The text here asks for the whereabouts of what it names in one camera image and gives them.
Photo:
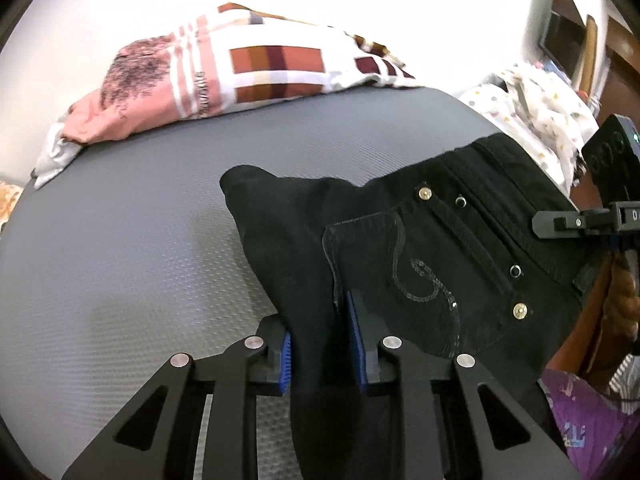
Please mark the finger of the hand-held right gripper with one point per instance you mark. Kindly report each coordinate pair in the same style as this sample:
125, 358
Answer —
555, 222

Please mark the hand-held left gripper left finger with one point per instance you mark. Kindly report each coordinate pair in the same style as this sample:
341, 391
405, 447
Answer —
286, 362

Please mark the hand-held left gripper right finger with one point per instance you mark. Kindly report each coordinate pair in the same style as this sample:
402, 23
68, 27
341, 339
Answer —
356, 340

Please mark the black pants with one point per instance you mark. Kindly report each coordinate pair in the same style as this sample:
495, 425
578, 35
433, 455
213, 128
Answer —
400, 220

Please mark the person's right hand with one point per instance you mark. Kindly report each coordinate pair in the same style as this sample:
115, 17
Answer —
622, 305

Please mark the white dotted cloth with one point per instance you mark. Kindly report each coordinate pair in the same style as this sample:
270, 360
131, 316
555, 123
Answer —
540, 110

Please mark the wooden framed window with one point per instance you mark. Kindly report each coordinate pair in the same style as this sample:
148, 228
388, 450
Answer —
570, 30

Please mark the grey textured mat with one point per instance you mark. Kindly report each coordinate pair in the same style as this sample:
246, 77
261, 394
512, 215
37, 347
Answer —
150, 235

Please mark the purple patterned clothing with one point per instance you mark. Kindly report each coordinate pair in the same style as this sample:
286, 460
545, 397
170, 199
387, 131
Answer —
590, 425

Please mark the pink patterned garment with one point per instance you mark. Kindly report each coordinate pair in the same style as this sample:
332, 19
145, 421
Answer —
280, 60

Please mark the pink printed shirt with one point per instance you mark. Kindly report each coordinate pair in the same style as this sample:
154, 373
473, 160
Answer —
135, 100

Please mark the light striped cloth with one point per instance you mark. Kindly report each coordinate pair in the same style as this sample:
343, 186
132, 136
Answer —
52, 157

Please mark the floral cream pillow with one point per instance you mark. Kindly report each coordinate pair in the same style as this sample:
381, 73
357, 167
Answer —
7, 205

